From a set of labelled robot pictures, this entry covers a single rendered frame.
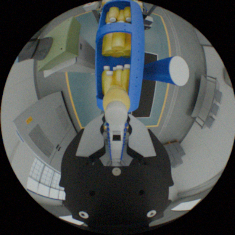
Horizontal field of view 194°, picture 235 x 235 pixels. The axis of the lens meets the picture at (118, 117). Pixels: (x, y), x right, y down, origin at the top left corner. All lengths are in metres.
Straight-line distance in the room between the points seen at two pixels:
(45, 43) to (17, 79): 2.47
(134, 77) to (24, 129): 1.54
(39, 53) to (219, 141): 3.93
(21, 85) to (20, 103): 0.54
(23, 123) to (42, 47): 1.18
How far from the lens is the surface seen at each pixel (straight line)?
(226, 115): 3.36
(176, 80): 0.71
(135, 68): 0.34
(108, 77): 0.42
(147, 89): 1.54
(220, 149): 3.57
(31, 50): 0.46
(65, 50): 0.38
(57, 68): 0.56
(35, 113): 1.55
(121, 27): 0.40
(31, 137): 1.52
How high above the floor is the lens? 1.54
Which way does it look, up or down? 58 degrees down
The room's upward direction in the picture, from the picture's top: 178 degrees clockwise
